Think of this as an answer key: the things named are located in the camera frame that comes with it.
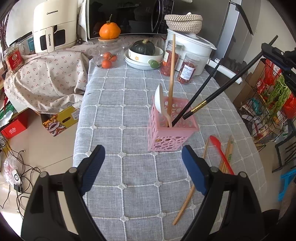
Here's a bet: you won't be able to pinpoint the long wooden chopstick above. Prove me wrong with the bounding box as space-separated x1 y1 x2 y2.
172 140 209 225

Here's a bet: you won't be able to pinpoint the black chopstick plain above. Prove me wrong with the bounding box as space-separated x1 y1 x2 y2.
171 58 224 127

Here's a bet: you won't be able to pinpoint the black chopstick gold band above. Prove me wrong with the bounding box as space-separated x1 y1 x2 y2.
182 34 279 120

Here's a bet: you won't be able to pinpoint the green vegetables bunch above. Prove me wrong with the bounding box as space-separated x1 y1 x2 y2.
266 74 291 117

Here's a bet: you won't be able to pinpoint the bamboo chopstick pair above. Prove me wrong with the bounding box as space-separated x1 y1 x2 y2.
219 136 234 174

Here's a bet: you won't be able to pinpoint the dark grey refrigerator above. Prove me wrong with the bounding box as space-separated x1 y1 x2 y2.
171 0 255 70

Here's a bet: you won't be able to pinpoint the white electric cooking pot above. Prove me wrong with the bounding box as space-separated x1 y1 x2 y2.
164 28 243 85

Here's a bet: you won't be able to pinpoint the yellow printed cardboard box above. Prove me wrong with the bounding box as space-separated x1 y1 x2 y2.
41 106 79 137

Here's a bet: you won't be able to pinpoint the red gift box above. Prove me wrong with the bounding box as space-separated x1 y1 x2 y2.
1 111 28 139

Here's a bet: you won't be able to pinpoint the grey checked tablecloth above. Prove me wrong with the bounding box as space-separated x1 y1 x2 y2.
73 61 267 240

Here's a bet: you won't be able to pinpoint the short jar white label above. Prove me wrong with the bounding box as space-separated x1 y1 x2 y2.
177 53 200 84

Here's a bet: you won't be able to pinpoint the pink perforated utensil basket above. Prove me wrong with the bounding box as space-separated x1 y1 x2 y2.
147 105 199 152

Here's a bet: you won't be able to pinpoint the tall jar red snacks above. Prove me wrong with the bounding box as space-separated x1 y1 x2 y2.
160 40 183 76

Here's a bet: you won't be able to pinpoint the wooden chopstick in basket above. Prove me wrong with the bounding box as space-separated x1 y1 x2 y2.
167 34 176 128

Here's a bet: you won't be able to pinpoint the white ceramic bowl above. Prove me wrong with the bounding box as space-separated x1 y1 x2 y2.
128 46 164 69

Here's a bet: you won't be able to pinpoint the white plastic spoon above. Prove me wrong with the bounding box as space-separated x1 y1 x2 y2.
154 84 172 128

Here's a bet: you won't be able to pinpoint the floral cloth cover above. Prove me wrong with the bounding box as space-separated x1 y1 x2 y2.
4 44 92 114

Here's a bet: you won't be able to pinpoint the dark green squash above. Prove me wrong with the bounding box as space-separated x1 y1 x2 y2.
130 39 156 56

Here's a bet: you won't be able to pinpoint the black microwave oven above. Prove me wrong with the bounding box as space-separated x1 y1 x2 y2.
83 0 174 39

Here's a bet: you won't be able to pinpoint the red label snack jar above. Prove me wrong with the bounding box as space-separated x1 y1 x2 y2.
4 44 24 74

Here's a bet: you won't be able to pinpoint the glass jar with tangerines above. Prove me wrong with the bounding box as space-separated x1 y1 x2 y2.
90 37 125 69

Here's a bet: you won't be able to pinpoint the large orange tangerine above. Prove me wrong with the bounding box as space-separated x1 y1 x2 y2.
99 15 121 40

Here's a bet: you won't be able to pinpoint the white air fryer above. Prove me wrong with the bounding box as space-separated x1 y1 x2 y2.
33 1 78 53

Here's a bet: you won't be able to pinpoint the black wire storage rack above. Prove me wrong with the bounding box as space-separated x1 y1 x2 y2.
234 58 295 151

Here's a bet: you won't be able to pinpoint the black floor cables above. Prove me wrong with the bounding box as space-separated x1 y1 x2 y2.
0 136 42 218

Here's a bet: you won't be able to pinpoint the woven rope basket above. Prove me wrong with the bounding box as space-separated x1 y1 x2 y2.
164 13 203 34

